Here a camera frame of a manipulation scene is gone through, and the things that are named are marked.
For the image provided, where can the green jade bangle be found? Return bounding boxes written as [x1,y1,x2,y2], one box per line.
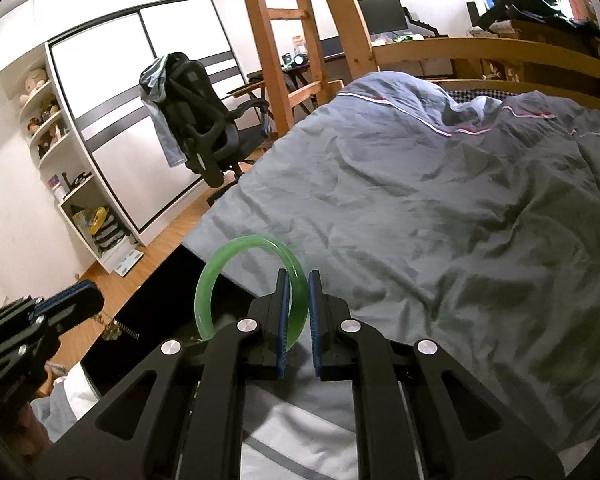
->
[194,234,309,352]

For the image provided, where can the dark computer desk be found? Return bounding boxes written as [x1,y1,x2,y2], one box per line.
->
[319,34,452,62]

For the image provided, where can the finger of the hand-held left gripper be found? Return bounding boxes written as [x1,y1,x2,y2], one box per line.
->
[31,280,102,318]
[39,291,107,334]

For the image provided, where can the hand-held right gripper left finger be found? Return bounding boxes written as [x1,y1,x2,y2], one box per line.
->
[27,268,291,480]

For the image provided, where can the white sliding door wardrobe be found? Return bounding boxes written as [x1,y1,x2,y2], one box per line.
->
[44,0,252,248]

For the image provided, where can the grey blue duvet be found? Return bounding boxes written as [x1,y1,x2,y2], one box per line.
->
[182,71,600,463]

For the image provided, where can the black computer monitor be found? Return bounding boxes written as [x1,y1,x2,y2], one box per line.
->
[355,0,411,37]

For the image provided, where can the brown plush toys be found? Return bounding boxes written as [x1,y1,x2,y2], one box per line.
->
[26,104,64,157]

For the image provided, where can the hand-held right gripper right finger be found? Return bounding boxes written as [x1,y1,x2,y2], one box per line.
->
[308,269,567,480]

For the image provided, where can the white shelf unit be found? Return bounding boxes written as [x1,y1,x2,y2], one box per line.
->
[16,42,147,275]

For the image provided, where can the person's left hand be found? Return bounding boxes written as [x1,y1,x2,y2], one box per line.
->
[0,400,53,461]

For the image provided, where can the striped folded cloth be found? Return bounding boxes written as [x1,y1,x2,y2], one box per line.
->
[92,219,127,257]

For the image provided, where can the yellow shelf item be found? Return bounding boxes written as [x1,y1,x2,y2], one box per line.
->
[86,205,109,236]

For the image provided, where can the black office chair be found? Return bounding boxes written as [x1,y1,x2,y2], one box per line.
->
[140,52,272,207]

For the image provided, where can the wooden cabinet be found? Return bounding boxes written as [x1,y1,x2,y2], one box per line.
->
[509,19,600,57]

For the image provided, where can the checkered bed sheet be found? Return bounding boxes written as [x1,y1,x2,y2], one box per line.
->
[446,88,533,102]

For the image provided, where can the black box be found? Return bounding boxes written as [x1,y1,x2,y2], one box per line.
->
[80,242,262,397]

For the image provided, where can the denim garment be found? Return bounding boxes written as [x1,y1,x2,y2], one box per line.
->
[139,55,189,169]

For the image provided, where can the beige plush toy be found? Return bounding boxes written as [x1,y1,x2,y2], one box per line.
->
[19,69,49,107]

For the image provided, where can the black clothing pile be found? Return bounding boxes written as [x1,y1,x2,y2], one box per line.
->
[474,0,600,39]

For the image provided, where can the wooden bunk bed frame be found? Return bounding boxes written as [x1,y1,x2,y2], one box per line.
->
[231,0,600,137]

